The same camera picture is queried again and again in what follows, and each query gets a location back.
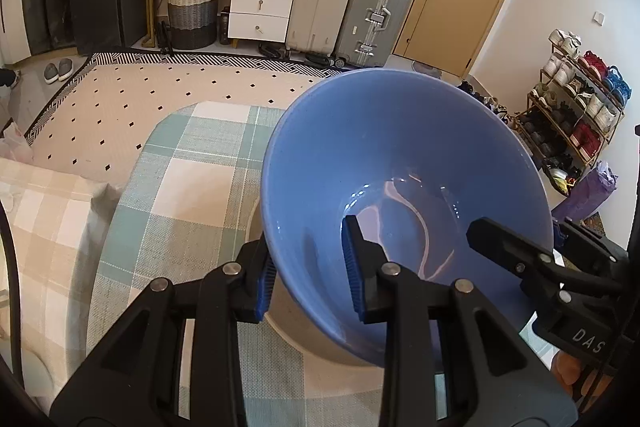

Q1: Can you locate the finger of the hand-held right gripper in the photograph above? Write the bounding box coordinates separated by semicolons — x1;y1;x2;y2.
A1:
552;217;630;264
466;217;557;283

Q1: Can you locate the scattered pile of shoes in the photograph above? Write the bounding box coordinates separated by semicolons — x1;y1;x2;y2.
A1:
457;79;516;128

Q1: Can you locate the silver suitcase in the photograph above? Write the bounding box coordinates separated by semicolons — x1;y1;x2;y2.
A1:
334;0;417;68

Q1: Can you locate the purple bag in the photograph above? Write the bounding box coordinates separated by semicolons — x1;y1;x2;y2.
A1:
550;162;618;228

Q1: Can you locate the white curtain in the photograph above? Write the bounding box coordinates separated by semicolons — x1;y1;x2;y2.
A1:
0;0;32;65

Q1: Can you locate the white plastic bag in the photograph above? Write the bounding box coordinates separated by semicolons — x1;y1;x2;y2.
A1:
0;122;31;162

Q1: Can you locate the grey doormat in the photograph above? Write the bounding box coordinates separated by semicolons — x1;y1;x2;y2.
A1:
411;61;443;80

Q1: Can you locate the patterned cream rug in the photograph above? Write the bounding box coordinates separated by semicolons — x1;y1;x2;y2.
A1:
25;52;351;185

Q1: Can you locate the woven laundry basket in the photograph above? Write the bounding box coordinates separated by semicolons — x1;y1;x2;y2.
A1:
165;0;221;50

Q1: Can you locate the blue bowl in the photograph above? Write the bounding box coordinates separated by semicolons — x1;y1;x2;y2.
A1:
260;68;556;368

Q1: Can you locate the shoe rack with shoes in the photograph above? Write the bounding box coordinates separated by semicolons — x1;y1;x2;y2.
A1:
517;29;628;195

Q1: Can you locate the black cable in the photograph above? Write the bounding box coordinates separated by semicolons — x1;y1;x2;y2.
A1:
0;202;25;388

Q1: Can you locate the wooden shoe rack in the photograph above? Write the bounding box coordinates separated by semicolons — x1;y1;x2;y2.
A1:
515;29;628;198

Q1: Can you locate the beige checked cushion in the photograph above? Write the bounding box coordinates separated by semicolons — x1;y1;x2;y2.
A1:
0;157;123;400

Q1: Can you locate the person's right hand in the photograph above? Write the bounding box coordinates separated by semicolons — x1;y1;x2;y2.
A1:
552;349;586;395

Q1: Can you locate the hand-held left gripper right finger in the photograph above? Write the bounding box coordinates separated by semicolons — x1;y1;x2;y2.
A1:
341;214;576;427

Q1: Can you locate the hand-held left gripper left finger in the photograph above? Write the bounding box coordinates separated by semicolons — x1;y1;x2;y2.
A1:
50;232;277;427

